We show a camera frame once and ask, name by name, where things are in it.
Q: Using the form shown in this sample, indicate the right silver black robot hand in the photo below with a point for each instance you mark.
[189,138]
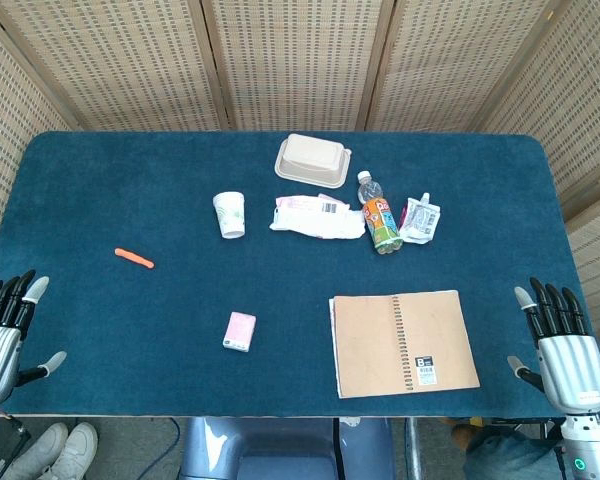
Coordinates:
[572,365]

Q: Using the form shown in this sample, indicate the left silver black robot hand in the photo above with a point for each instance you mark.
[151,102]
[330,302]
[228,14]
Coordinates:
[0,350]

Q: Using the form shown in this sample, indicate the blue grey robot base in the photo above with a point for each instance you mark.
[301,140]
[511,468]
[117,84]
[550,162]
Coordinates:
[280,450]

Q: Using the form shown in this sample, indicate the white sneaker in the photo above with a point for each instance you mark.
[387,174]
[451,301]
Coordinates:
[77,450]
[35,452]

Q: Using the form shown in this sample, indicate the person's blue jeans leg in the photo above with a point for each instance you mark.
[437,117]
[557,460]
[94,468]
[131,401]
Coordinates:
[510,455]

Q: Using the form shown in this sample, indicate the brown spiral notebook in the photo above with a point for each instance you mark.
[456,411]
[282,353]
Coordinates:
[405,345]

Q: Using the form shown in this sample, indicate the metal table leg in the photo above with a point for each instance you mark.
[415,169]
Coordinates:
[413,450]

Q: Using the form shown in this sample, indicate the silver spout pouch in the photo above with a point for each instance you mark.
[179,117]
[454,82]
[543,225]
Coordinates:
[420,220]

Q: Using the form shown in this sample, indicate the blue carpet table cover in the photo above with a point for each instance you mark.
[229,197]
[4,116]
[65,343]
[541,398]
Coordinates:
[130,175]

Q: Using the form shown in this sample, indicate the pink tissue pack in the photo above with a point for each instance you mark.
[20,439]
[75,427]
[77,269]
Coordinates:
[240,331]

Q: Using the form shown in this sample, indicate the plastic bottle orange label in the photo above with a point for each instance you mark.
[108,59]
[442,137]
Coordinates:
[380,220]

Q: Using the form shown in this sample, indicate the white paper cup green print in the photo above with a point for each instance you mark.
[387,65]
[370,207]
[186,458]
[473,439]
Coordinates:
[228,215]

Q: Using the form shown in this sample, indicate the white crumpled plastic wrapper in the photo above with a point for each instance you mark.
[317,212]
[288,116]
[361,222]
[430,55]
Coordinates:
[315,220]

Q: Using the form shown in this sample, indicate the beige takeout food container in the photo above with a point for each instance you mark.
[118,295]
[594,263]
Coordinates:
[312,157]

